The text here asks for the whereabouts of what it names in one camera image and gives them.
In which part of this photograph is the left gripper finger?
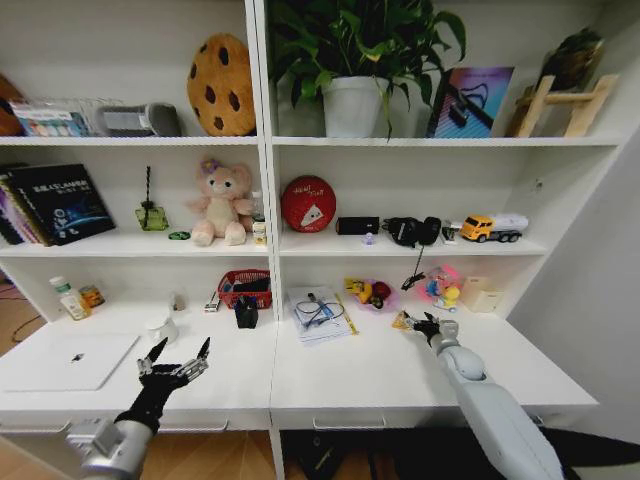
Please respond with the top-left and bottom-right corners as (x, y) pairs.
(180, 337), (212, 382)
(136, 336), (170, 380)

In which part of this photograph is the yellow snack packet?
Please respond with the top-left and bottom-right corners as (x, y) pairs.
(390, 309), (417, 332)

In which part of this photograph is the white mug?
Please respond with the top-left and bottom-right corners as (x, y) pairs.
(145, 309), (181, 346)

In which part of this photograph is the bagged toy fruit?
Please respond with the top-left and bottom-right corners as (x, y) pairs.
(343, 275), (401, 314)

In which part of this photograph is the white shelf desk unit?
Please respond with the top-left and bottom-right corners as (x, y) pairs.
(0, 0), (640, 480)

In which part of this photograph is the cream cardboard box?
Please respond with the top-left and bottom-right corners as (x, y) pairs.
(458, 275), (506, 314)

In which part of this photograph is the yellow ruler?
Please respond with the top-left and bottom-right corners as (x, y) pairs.
(333, 291), (360, 336)

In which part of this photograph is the white closed laptop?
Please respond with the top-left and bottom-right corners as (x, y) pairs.
(1, 333), (142, 393)

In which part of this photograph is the orange tin can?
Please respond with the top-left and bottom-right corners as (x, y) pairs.
(78, 284), (107, 309)

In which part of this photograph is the red plastic basket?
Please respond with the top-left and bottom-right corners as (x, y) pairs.
(216, 269), (274, 310)

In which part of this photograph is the black oval mouse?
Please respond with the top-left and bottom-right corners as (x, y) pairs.
(417, 215), (443, 247)

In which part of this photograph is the black power adapter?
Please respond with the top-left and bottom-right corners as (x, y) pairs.
(381, 215), (426, 249)

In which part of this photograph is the yellow toy tanker truck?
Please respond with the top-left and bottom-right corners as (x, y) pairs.
(459, 213), (531, 245)

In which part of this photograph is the black rectangular speaker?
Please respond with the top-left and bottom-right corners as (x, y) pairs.
(335, 215), (381, 236)

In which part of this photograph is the green glass reed diffuser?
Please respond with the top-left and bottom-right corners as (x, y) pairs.
(134, 165), (170, 233)

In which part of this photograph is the pink plush bear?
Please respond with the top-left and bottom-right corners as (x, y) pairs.
(183, 158), (257, 248)

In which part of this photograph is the red ball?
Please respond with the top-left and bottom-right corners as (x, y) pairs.
(280, 174), (337, 234)

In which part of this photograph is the black cover book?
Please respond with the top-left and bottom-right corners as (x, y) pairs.
(8, 163), (118, 247)

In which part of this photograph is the colourful purple blue box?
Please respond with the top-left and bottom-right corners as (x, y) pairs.
(426, 66), (516, 139)

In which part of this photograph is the white plant pot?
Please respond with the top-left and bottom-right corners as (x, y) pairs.
(320, 75), (391, 139)

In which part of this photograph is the clear plastic box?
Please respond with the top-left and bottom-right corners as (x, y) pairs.
(8, 97), (97, 138)

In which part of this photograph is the pale wooden stand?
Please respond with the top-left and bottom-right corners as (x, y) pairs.
(506, 74), (621, 139)

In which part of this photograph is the cookie shaped plush pillow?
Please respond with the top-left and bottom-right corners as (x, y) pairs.
(186, 32), (258, 138)

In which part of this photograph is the brown round object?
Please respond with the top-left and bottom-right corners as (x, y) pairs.
(0, 73), (26, 138)

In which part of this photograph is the green leafy plant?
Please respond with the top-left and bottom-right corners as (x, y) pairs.
(267, 0), (469, 143)

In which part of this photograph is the dark dried plant ornament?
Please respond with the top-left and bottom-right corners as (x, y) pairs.
(541, 26), (607, 92)

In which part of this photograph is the black hanging cable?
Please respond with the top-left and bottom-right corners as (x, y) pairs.
(401, 244), (427, 292)

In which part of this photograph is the silver drawer handle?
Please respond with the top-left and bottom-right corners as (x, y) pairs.
(154, 418), (230, 433)
(311, 414), (388, 432)

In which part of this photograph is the clear bag with cable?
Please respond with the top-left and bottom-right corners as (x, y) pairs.
(286, 285), (359, 347)

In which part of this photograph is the black floor cable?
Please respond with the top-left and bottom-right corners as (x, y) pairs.
(0, 283), (47, 347)

